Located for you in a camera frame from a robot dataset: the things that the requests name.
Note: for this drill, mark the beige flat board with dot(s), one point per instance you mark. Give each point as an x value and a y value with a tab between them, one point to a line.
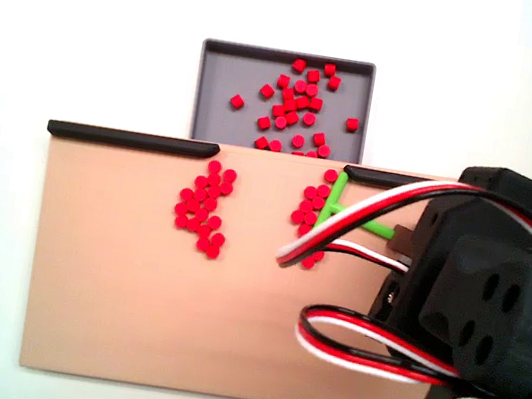
130	289

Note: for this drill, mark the black guide rail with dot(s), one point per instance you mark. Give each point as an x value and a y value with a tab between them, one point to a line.
128	139
371	175

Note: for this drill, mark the red cylindrical granule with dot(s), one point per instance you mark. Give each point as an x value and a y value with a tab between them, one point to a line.
311	90
317	202
330	175
309	119
304	229
319	255
204	231
217	239
298	141
215	179
315	104
187	194
210	204
283	81
298	65
300	86
264	122
310	192
237	102
302	102
288	95
214	192
280	122
181	208
352	124
202	182
311	154
201	194
214	223
202	214
312	217
267	91
313	76
291	117
193	224
215	167
319	139
212	251
334	83
306	206
323	191
323	151
329	69
261	143
202	243
182	220
278	111
275	146
308	263
229	175
297	154
298	217
226	187
290	105
193	205

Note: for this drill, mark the grey shallow tray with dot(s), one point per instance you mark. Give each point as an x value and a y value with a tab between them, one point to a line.
224	76

